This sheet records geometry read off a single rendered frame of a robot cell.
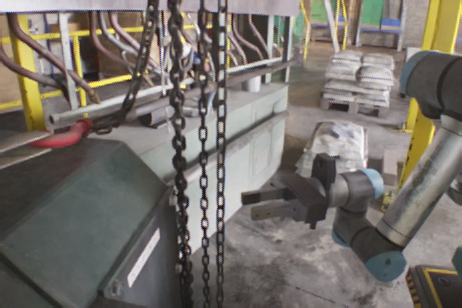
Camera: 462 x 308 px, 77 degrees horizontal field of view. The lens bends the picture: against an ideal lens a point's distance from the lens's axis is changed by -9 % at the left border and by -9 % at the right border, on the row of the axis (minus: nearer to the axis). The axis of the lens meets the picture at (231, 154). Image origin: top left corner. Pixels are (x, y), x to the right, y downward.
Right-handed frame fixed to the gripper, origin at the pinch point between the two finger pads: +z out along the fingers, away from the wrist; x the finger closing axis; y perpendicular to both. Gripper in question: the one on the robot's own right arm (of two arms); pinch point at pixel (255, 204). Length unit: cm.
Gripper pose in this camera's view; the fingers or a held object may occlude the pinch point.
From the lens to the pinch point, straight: 66.1
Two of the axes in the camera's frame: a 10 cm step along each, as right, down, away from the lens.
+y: -0.2, 9.2, 4.0
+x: -3.2, -3.9, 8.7
